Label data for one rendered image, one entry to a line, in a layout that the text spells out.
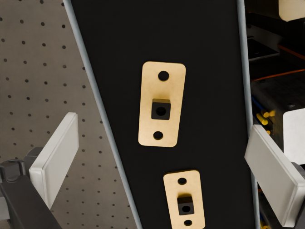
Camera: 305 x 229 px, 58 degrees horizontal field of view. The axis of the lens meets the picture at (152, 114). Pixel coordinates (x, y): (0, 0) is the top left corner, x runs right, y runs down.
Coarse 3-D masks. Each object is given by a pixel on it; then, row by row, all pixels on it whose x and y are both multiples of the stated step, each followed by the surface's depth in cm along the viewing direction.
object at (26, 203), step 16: (16, 160) 13; (0, 176) 13; (16, 176) 13; (16, 192) 13; (32, 192) 13; (16, 208) 12; (32, 208) 12; (48, 208) 12; (16, 224) 12; (32, 224) 11; (48, 224) 11
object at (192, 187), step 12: (168, 180) 29; (192, 180) 29; (168, 192) 30; (180, 192) 30; (192, 192) 30; (168, 204) 30; (180, 204) 29; (192, 204) 29; (180, 216) 31; (192, 216) 31; (180, 228) 32; (192, 228) 32
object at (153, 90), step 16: (144, 64) 24; (160, 64) 24; (176, 64) 24; (144, 80) 24; (160, 80) 24; (176, 80) 24; (144, 96) 25; (160, 96) 25; (176, 96) 25; (144, 112) 26; (160, 112) 26; (176, 112) 26; (144, 128) 26; (160, 128) 26; (176, 128) 26; (144, 144) 27; (160, 144) 27
